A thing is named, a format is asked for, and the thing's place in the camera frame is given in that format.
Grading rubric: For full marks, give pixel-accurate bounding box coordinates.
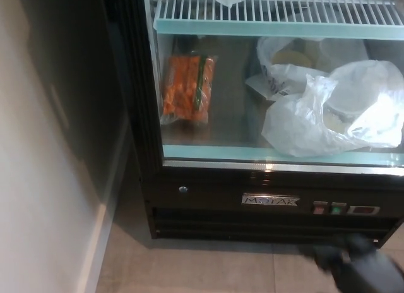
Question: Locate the black glass-door refrigerator body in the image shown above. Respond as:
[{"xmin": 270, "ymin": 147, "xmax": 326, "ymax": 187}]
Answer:
[{"xmin": 18, "ymin": 0, "xmax": 404, "ymax": 243}]

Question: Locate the clear bag of orange carrots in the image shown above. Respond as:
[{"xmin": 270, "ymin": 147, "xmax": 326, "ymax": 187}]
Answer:
[{"xmin": 158, "ymin": 52, "xmax": 220, "ymax": 127}]

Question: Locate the large white plastic bag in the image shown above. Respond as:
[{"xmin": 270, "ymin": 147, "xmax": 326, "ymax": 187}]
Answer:
[{"xmin": 261, "ymin": 60, "xmax": 404, "ymax": 158}]

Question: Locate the white bag with blue print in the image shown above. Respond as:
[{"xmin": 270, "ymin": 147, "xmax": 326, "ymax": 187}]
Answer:
[{"xmin": 256, "ymin": 36, "xmax": 330, "ymax": 102}]

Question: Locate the silver Motak logo plate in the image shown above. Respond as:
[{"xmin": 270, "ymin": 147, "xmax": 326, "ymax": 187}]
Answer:
[{"xmin": 241, "ymin": 193, "xmax": 300, "ymax": 209}]

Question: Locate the dark temperature display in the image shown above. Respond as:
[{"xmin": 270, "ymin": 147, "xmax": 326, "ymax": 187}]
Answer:
[{"xmin": 347, "ymin": 205, "xmax": 381, "ymax": 216}]

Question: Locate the green rocker switch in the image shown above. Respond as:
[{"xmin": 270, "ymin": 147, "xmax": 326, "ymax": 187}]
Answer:
[{"xmin": 329, "ymin": 201, "xmax": 347, "ymax": 215}]

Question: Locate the white wire refrigerator shelf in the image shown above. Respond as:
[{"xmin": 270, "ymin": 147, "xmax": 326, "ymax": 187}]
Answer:
[{"xmin": 153, "ymin": 0, "xmax": 404, "ymax": 34}]

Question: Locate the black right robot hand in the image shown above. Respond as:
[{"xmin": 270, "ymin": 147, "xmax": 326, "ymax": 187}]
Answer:
[{"xmin": 306, "ymin": 233, "xmax": 379, "ymax": 272}]

